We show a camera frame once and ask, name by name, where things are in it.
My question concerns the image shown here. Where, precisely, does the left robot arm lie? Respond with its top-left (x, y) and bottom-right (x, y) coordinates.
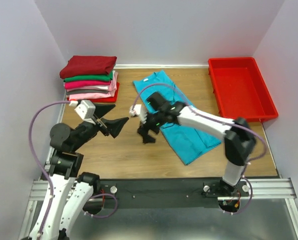
top-left (27, 100), bottom-right (128, 240)

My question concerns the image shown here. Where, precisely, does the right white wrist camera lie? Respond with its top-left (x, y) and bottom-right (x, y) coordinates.
top-left (129, 104), bottom-right (148, 124)

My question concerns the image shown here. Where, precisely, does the grey folded shirt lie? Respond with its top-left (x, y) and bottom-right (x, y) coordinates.
top-left (66, 89), bottom-right (109, 95)

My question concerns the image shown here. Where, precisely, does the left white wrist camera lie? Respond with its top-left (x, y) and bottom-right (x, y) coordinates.
top-left (69, 100), bottom-right (96, 121)

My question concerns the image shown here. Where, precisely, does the magenta folded shirt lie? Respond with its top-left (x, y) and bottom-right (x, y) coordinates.
top-left (64, 80), bottom-right (112, 90)

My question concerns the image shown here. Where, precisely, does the teal t shirt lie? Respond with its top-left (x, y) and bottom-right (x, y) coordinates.
top-left (132, 70), bottom-right (222, 166)

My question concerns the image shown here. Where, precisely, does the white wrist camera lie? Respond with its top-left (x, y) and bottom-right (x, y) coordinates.
top-left (129, 104), bottom-right (148, 124)
top-left (69, 100), bottom-right (96, 121)

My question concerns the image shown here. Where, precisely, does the dark red folded shirt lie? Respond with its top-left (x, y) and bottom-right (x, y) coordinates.
top-left (59, 55), bottom-right (117, 79)

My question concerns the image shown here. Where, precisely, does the green folded shirt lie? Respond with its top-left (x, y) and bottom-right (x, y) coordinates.
top-left (63, 70), bottom-right (115, 83)

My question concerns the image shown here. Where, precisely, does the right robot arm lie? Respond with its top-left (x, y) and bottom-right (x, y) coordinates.
top-left (129, 92), bottom-right (257, 196)

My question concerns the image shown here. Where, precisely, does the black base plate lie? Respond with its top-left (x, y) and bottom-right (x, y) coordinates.
top-left (71, 177), bottom-right (250, 210)

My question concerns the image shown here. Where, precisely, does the aluminium frame rail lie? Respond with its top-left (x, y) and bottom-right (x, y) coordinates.
top-left (29, 178), bottom-right (297, 201)

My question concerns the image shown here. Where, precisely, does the back aluminium rail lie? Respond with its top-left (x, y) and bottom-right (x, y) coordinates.
top-left (114, 64), bottom-right (209, 69)

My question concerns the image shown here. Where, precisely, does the red plastic bin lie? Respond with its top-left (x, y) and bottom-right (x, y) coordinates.
top-left (208, 57), bottom-right (279, 123)

